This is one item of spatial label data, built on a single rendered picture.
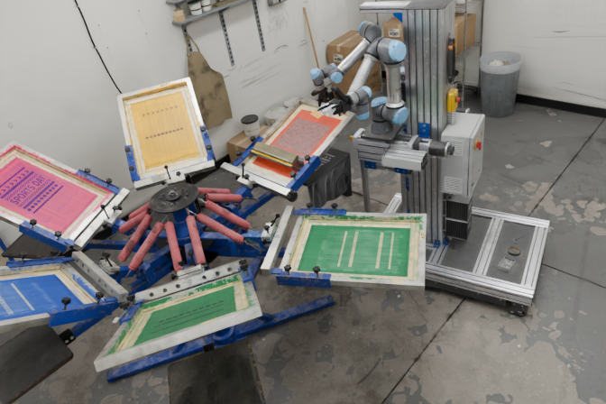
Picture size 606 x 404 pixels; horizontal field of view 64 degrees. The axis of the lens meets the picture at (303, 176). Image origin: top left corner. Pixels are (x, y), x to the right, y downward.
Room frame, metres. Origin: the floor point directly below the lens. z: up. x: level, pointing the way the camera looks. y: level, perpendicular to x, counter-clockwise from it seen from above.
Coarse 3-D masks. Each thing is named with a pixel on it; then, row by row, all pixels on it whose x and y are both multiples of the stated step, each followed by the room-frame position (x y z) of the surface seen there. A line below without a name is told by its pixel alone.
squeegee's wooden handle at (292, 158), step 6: (258, 144) 3.11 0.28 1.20; (264, 144) 3.08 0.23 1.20; (264, 150) 3.03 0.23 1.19; (270, 150) 3.01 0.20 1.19; (276, 150) 2.98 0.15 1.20; (282, 150) 2.95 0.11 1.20; (282, 156) 2.90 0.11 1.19; (288, 156) 2.87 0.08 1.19; (294, 156) 2.85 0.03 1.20; (294, 162) 2.82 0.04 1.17
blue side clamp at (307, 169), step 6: (312, 156) 2.86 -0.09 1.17; (312, 162) 2.79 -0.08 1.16; (318, 162) 2.83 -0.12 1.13; (306, 168) 2.77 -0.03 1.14; (312, 168) 2.79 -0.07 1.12; (300, 174) 2.73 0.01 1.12; (306, 174) 2.74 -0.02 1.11; (294, 180) 2.70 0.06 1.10; (300, 180) 2.70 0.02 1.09; (294, 186) 2.66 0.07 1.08; (300, 186) 2.70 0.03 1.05
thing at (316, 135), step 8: (320, 120) 3.26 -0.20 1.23; (328, 120) 3.22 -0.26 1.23; (336, 120) 3.19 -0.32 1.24; (312, 128) 3.21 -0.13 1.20; (320, 128) 3.17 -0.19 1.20; (328, 128) 3.14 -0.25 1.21; (304, 136) 3.15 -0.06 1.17; (312, 136) 3.12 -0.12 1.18; (320, 136) 3.09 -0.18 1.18; (296, 144) 3.10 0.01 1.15; (304, 144) 3.07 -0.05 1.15; (312, 144) 3.04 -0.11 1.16; (320, 144) 3.00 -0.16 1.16; (296, 152) 3.02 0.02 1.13; (304, 152) 2.99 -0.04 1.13; (312, 152) 2.95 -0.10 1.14; (280, 168) 2.93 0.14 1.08; (288, 168) 2.90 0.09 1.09; (288, 176) 2.82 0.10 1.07
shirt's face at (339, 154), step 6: (330, 150) 3.27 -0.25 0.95; (336, 150) 3.26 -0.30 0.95; (336, 156) 3.16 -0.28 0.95; (342, 156) 3.15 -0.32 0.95; (330, 162) 3.09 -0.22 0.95; (336, 162) 3.07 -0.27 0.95; (324, 168) 3.03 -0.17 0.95; (312, 174) 2.97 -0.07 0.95; (318, 174) 2.96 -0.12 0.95; (306, 180) 2.90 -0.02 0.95; (312, 180) 2.89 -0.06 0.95
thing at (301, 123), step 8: (304, 112) 3.43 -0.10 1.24; (296, 120) 3.37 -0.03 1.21; (304, 120) 3.33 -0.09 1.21; (312, 120) 3.29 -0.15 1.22; (288, 128) 3.31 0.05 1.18; (296, 128) 3.28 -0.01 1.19; (304, 128) 3.24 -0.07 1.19; (280, 136) 3.25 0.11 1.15; (288, 136) 3.22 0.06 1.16; (296, 136) 3.19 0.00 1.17; (272, 144) 3.20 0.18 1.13; (280, 144) 3.16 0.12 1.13; (288, 144) 3.13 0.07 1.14; (256, 160) 3.10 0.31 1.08; (264, 160) 3.07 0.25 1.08; (264, 168) 2.99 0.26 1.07; (272, 168) 2.96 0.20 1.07
